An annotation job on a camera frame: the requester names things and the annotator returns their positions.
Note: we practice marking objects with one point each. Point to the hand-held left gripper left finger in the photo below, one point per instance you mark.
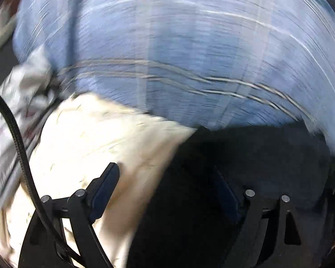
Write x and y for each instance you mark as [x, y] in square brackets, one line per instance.
[104, 192]

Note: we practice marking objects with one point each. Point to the grey cloth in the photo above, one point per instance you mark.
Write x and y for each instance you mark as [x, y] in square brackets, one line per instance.
[22, 89]

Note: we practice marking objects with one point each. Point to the blue plaid quilt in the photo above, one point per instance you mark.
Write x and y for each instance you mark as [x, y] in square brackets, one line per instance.
[184, 47]

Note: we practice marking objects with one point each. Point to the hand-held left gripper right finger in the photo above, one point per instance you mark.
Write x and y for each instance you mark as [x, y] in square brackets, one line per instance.
[227, 191]

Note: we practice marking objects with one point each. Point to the black zip jacket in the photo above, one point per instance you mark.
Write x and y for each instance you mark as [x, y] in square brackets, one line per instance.
[254, 156]

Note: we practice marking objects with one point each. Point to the white leaf-print blanket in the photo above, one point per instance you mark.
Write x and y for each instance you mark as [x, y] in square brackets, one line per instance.
[100, 139]

